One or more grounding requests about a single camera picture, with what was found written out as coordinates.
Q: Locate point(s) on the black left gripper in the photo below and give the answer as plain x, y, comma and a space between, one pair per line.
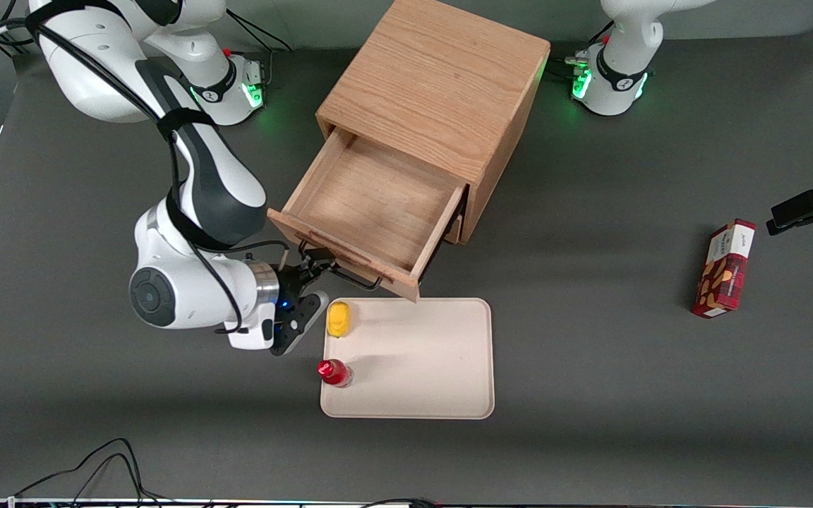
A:
805, 207

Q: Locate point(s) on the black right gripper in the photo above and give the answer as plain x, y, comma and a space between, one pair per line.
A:
291, 281

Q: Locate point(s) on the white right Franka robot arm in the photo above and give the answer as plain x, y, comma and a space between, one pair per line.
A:
195, 183

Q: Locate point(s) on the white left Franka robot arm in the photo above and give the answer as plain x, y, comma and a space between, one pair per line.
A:
625, 56

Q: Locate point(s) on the oak wooden drawer cabinet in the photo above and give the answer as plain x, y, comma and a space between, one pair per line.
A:
442, 77

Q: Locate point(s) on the yellow mustard bottle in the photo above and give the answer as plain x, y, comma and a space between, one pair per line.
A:
339, 319

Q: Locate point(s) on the red plaid cookie box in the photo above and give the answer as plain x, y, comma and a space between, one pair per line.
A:
724, 271

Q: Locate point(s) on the red ketchup bottle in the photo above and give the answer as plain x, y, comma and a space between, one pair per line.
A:
332, 372

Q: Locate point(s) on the beige plastic tray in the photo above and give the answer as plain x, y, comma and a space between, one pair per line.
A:
428, 367

